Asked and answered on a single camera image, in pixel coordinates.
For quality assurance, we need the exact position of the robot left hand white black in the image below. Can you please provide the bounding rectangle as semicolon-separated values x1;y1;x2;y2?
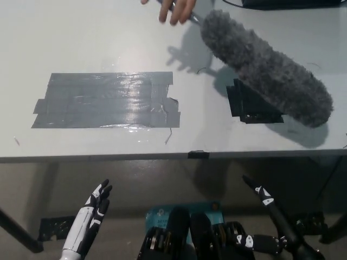
62;178;113;254

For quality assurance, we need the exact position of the robot right hand white black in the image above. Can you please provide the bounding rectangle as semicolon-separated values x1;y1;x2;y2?
229;174;299;250

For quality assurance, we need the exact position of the person's bare hand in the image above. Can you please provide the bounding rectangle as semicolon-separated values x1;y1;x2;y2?
140;0;196;27

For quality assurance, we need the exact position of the grey fluffy duster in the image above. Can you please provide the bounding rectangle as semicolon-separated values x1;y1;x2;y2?
157;0;335;128

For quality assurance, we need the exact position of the black device on desk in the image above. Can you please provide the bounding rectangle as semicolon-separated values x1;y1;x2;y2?
242;0;347;11

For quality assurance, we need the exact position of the black table leg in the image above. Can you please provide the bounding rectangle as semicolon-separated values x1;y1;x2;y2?
319;208;347;244
0;207;44;253

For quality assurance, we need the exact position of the black tape patch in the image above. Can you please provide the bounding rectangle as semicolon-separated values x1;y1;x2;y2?
226;78;285;124

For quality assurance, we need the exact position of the grey duct tape patch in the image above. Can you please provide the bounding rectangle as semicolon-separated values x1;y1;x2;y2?
30;71;181;129

